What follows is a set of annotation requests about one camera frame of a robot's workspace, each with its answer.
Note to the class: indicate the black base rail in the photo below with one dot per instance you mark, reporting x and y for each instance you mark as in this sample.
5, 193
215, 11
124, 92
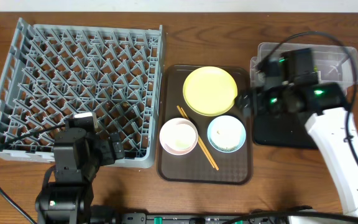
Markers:
261, 217

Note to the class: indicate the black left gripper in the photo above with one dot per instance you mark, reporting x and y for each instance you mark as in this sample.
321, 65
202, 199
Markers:
111, 147

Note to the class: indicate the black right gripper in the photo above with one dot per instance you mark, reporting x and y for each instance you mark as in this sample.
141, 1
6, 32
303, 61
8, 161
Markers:
258, 107

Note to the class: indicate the pink bowl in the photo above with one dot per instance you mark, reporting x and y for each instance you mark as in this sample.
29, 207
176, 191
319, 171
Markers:
178, 136

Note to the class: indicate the wooden chopstick left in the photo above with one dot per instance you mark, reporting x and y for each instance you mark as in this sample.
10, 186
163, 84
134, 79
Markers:
204, 149

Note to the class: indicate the blue bowl with rice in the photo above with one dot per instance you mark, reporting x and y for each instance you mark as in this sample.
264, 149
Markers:
226, 134

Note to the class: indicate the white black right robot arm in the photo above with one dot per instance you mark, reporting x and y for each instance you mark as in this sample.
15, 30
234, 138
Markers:
335, 135

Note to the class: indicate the grey plastic dish rack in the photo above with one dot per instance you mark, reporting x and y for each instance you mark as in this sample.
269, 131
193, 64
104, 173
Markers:
53, 72

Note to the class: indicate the clear plastic bin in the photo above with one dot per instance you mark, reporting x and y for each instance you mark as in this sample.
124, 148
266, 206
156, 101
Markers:
330, 62

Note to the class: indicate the black plastic tray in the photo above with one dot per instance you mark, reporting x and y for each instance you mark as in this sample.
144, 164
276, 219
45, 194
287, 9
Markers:
274, 125

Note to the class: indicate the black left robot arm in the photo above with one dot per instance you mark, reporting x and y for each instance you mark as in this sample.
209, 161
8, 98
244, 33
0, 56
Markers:
67, 192

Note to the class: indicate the yellow round plate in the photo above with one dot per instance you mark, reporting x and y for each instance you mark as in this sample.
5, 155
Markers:
210, 91

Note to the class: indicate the wooden chopstick right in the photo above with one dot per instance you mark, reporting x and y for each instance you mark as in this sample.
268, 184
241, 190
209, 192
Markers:
208, 152

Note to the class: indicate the wooden chopstick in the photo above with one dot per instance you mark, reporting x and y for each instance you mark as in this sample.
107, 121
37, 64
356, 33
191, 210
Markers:
204, 149
208, 152

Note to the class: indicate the brown serving tray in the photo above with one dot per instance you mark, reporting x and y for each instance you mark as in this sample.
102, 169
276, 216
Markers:
235, 168

